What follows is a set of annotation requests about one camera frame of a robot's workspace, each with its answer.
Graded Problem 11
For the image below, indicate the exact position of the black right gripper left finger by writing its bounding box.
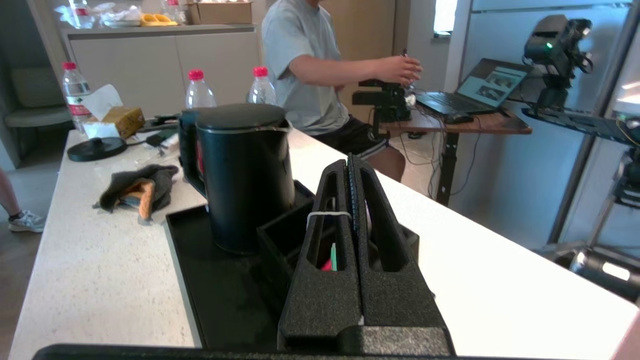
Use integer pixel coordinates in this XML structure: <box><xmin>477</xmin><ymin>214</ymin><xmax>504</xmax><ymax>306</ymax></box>
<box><xmin>278</xmin><ymin>159</ymin><xmax>362</xmax><ymax>352</ymax></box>

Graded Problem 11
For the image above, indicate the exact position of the brown cardboard box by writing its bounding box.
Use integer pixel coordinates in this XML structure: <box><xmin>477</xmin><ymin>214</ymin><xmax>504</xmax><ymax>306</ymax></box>
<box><xmin>187</xmin><ymin>0</ymin><xmax>254</xmax><ymax>25</ymax></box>

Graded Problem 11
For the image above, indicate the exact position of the clear plastic bag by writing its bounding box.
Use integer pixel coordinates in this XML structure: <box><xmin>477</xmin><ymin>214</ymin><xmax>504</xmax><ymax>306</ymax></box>
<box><xmin>132</xmin><ymin>150</ymin><xmax>181</xmax><ymax>169</ymax></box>

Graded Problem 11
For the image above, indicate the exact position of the person in grey shirt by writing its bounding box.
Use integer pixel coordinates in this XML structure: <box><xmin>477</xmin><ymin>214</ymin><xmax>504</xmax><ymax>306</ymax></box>
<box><xmin>261</xmin><ymin>0</ymin><xmax>424</xmax><ymax>183</ymax></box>

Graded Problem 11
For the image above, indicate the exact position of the black rectangular serving tray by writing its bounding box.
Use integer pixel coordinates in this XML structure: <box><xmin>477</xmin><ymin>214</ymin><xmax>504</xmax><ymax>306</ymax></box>
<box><xmin>165</xmin><ymin>179</ymin><xmax>421</xmax><ymax>351</ymax></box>

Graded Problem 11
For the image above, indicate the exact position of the white cabinet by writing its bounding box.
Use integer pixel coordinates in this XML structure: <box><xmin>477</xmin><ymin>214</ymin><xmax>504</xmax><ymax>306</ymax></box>
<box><xmin>60</xmin><ymin>22</ymin><xmax>267</xmax><ymax>123</ymax></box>

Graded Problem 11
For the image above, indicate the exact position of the flat black pouch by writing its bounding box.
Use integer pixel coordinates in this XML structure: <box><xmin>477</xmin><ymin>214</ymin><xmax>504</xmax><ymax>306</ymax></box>
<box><xmin>145</xmin><ymin>114</ymin><xmax>182</xmax><ymax>132</ymax></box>

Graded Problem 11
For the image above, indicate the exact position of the window with black frame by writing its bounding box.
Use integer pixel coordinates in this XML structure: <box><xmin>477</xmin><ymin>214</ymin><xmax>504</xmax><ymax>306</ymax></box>
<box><xmin>433</xmin><ymin>0</ymin><xmax>459</xmax><ymax>37</ymax></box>

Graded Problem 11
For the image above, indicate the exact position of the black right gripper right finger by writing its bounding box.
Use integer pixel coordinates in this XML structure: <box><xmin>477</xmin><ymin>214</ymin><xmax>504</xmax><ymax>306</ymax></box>
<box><xmin>350</xmin><ymin>154</ymin><xmax>456</xmax><ymax>354</ymax></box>

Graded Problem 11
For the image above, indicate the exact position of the white plastic bag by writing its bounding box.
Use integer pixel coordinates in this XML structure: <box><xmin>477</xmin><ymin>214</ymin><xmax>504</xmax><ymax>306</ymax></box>
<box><xmin>99</xmin><ymin>3</ymin><xmax>144</xmax><ymax>28</ymax></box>

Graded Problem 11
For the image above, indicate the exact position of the brown tissue pack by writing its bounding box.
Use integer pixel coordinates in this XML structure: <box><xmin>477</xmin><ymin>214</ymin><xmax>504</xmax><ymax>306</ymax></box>
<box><xmin>81</xmin><ymin>84</ymin><xmax>146</xmax><ymax>140</ymax></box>

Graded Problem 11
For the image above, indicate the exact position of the black compartment organizer box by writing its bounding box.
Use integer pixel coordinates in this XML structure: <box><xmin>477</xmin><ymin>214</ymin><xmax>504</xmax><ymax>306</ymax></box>
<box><xmin>256</xmin><ymin>200</ymin><xmax>420</xmax><ymax>321</ymax></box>

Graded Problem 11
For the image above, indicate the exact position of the black round kettle base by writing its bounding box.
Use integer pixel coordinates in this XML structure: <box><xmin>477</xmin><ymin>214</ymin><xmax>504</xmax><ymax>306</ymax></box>
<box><xmin>67</xmin><ymin>136</ymin><xmax>129</xmax><ymax>163</ymax></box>

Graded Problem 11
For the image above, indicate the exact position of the yellow container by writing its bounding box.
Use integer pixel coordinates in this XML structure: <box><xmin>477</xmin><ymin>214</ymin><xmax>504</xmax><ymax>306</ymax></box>
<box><xmin>140</xmin><ymin>13</ymin><xmax>179</xmax><ymax>27</ymax></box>

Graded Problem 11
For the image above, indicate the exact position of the grey upholstered seat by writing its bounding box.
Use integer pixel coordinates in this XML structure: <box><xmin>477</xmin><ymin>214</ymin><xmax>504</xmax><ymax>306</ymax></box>
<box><xmin>4</xmin><ymin>66</ymin><xmax>72</xmax><ymax>129</ymax></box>

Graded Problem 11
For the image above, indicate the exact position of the black cylinder with light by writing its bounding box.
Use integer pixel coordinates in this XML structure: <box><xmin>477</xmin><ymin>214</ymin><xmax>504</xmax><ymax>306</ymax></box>
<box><xmin>569</xmin><ymin>247</ymin><xmax>640</xmax><ymax>302</ymax></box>

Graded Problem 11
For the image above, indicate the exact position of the black electric kettle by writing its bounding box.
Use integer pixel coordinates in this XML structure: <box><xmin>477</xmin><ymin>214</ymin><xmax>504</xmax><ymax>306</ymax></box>
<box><xmin>178</xmin><ymin>103</ymin><xmax>297</xmax><ymax>256</ymax></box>

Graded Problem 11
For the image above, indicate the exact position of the brown black oven mitt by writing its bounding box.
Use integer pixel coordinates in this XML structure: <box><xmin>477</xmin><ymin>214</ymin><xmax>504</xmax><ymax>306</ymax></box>
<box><xmin>92</xmin><ymin>164</ymin><xmax>180</xmax><ymax>221</ymax></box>

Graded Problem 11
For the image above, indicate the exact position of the water bottle red cap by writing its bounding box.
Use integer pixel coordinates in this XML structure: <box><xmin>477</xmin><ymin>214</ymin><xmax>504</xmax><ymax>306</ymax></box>
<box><xmin>247</xmin><ymin>66</ymin><xmax>279</xmax><ymax>106</ymax></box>
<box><xmin>185</xmin><ymin>69</ymin><xmax>217</xmax><ymax>110</ymax></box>
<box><xmin>61</xmin><ymin>61</ymin><xmax>94</xmax><ymax>134</ymax></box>
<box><xmin>70</xmin><ymin>0</ymin><xmax>94</xmax><ymax>29</ymax></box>

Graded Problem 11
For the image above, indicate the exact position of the black laptop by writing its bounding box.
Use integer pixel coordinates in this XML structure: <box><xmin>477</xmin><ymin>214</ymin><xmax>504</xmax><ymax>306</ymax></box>
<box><xmin>415</xmin><ymin>58</ymin><xmax>534</xmax><ymax>116</ymax></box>

